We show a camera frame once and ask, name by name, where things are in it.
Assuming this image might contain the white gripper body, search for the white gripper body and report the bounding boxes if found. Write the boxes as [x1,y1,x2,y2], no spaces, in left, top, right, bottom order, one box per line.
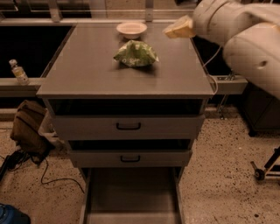
[192,0,230,46]

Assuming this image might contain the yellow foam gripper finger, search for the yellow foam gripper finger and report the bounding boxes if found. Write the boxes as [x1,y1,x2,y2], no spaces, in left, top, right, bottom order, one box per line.
[163,16,196,39]

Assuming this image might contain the green jalapeno chip bag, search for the green jalapeno chip bag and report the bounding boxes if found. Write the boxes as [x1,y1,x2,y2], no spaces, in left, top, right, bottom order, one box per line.
[114,40,159,67]

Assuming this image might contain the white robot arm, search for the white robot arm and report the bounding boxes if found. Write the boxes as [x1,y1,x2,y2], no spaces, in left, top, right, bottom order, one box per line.
[164,0,280,99]

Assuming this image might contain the grey drawer cabinet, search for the grey drawer cabinet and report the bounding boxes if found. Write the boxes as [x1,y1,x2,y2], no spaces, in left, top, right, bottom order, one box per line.
[36,22,215,224]

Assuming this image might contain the top grey drawer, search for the top grey drawer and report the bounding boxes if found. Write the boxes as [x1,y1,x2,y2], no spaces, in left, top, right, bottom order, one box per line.
[50,99,205,140]

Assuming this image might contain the grey drawer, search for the grey drawer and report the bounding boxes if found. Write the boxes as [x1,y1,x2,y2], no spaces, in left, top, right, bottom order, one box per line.
[79,167,185,224]
[50,99,205,140]
[70,139,193,168]

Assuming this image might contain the middle grey drawer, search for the middle grey drawer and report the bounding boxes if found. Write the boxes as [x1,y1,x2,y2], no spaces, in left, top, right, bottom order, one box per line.
[70,139,193,168]

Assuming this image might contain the bottom grey drawer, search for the bottom grey drawer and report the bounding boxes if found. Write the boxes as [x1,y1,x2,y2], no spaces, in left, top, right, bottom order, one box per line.
[79,167,185,224]

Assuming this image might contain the white bowl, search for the white bowl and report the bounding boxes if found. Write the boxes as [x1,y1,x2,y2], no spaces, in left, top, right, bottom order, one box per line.
[116,22,147,39]

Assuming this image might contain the metal pole with clamp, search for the metal pole with clamp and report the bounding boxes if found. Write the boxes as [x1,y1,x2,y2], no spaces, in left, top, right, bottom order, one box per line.
[217,71,235,120]

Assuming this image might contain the dark cabinet at right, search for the dark cabinet at right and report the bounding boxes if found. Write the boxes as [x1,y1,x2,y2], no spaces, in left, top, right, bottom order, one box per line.
[241,83,280,137]

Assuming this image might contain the black wheeled stand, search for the black wheeled stand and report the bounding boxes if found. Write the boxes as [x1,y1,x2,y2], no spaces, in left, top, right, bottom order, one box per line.
[250,146,280,181]

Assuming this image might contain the clear plastic water bottle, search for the clear plastic water bottle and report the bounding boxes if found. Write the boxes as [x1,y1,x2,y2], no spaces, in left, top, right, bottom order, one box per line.
[9,59,30,86]

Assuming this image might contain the brown backpack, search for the brown backpack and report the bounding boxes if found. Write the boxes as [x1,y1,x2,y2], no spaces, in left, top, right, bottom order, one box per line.
[10,100,52,157]

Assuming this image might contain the blue object on floor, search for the blue object on floor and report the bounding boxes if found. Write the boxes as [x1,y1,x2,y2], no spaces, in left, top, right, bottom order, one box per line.
[0,204,31,224]

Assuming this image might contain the white power cable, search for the white power cable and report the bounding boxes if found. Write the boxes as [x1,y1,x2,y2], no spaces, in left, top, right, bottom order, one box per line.
[202,45,223,95]

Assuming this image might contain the black floor cable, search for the black floor cable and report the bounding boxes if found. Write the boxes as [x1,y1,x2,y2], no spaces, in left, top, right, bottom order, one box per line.
[0,149,86,194]

